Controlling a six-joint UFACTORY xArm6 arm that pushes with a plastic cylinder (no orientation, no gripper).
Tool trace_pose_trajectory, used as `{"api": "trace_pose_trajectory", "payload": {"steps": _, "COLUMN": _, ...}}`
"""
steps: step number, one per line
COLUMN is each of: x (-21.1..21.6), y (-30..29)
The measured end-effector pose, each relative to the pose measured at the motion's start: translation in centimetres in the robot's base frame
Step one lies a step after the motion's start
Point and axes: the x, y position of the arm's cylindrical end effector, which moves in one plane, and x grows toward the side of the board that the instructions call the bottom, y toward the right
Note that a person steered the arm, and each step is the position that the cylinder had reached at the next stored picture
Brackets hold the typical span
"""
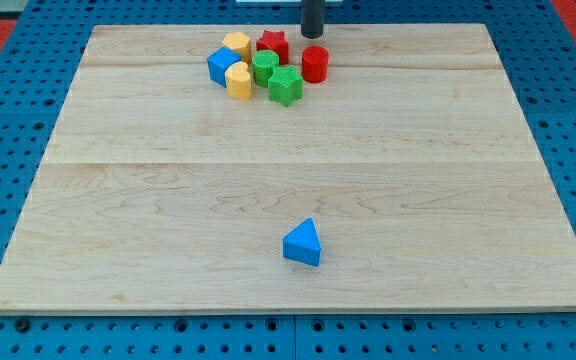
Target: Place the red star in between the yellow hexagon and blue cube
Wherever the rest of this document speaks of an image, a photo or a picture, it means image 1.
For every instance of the green star block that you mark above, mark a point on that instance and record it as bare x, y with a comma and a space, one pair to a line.
285, 85

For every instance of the blue cube block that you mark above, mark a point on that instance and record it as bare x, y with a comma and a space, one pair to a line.
218, 63

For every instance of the red star block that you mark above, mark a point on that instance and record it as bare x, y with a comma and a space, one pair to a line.
274, 41

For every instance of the yellow hexagon block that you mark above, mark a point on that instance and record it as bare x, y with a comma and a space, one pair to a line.
240, 43

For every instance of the blue triangle block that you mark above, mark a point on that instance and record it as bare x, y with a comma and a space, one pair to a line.
302, 244

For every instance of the yellow heart block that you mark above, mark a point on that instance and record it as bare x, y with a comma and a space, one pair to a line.
239, 81

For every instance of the green cylinder block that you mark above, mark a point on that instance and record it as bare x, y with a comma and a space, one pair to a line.
264, 62

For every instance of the red cylinder block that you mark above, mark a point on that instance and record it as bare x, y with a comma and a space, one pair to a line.
315, 61

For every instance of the light wooden board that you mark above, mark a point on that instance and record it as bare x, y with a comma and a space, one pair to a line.
158, 194

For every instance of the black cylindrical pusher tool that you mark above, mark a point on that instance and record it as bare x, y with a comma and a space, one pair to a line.
312, 18

